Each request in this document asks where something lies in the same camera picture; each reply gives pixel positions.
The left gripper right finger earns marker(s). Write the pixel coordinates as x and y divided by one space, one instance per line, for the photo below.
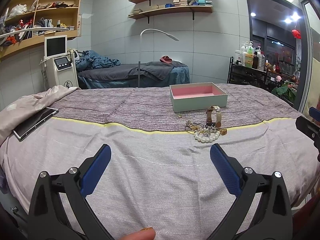
273 216

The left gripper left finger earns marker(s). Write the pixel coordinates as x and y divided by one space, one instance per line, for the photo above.
47 218

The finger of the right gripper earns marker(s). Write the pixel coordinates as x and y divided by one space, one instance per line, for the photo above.
314 113
310 129

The gold ring cluster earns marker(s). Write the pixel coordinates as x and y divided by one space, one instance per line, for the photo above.
223 131

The brown strap wristwatch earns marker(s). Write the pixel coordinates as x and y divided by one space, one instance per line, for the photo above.
213 117

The gold chain jewelry pile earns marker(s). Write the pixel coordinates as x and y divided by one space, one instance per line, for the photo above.
193 127

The operator thumb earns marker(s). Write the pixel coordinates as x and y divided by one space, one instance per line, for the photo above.
144 234

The green potted plant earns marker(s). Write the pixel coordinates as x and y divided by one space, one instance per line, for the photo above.
286 91

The red hanging ornament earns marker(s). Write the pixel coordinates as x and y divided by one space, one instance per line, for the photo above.
296 33

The black trolley rack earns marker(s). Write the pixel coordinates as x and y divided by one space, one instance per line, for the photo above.
240 75

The green lotion bottle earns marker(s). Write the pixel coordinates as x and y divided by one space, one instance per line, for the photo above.
249 56

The black tablet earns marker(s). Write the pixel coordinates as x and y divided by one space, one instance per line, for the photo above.
34 122

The beige polka dot pillow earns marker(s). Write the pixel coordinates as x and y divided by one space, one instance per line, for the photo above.
26 106

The green box pink lining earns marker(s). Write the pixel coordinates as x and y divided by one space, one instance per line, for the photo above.
197 96

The white beauty machine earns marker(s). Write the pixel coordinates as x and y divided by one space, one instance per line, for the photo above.
58 63

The blue massage bed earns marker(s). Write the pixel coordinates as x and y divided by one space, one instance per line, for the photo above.
117 77

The dark grey blanket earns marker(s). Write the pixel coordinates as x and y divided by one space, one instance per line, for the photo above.
158 70

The red cloth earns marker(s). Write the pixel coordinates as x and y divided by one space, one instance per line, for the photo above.
166 59

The crumpled blue bedding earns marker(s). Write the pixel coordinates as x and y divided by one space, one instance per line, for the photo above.
89 60

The wooden cubby shelf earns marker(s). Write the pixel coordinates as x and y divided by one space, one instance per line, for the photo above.
32 13

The lower wall shelf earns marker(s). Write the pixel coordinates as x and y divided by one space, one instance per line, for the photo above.
173 10

